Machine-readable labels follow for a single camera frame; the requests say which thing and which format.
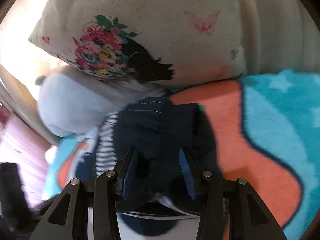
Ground turquoise cartoon fleece blanket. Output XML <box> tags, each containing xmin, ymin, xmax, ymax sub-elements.
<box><xmin>41</xmin><ymin>69</ymin><xmax>320</xmax><ymax>240</ymax></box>

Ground striped navy toddler pants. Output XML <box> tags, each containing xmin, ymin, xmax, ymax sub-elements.
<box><xmin>75</xmin><ymin>96</ymin><xmax>222</xmax><ymax>237</ymax></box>

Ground white grey plush toy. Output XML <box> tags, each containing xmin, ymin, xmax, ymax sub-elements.
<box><xmin>35</xmin><ymin>65</ymin><xmax>165</xmax><ymax>137</ymax></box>

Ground beige floral print cushion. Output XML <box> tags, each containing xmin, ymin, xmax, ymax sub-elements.
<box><xmin>29</xmin><ymin>0</ymin><xmax>246</xmax><ymax>87</ymax></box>

